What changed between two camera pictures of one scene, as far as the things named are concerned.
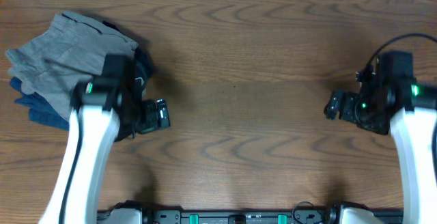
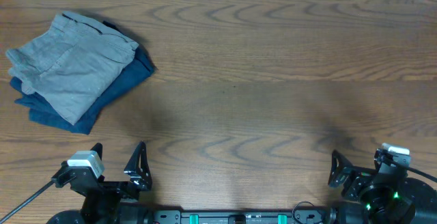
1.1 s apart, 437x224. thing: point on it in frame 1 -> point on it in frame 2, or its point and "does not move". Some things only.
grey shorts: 50,68 does not move
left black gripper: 151,121 -> 141,179
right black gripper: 347,113 -> 362,176
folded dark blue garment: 41,113 does not move
